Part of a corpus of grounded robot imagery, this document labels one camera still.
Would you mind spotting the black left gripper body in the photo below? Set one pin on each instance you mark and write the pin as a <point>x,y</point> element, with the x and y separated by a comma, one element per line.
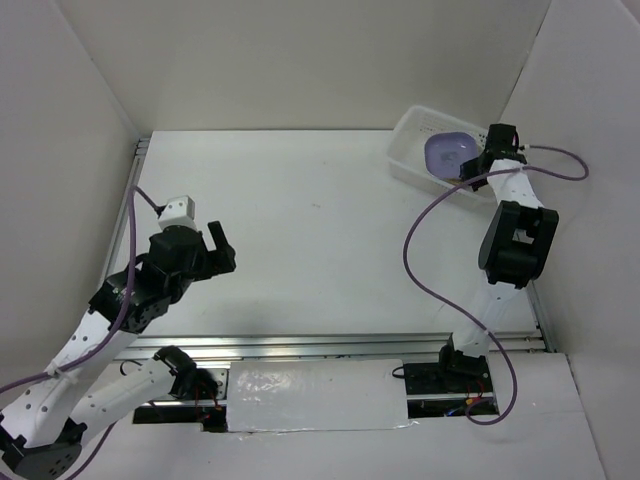
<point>179,289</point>

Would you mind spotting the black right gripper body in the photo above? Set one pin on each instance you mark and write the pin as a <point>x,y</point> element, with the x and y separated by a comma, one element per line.
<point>470,168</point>

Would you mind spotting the purple panda plate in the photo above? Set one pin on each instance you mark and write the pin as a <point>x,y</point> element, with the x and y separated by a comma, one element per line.
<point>445,153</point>

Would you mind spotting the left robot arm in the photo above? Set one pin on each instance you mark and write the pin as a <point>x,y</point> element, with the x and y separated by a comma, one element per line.
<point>44,430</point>

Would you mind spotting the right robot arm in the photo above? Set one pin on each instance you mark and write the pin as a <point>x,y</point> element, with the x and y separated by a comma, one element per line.
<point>512,254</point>

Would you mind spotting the white plastic bin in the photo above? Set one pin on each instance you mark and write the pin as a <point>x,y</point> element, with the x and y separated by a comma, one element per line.
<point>405,150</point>

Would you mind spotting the white foil cover sheet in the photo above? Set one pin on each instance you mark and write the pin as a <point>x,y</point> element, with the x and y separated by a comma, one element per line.
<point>326,395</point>

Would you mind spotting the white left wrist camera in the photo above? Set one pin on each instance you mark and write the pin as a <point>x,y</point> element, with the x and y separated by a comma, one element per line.
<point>178,211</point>

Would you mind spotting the aluminium table edge rail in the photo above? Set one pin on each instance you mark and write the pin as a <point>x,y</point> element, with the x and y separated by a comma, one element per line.
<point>212,348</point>

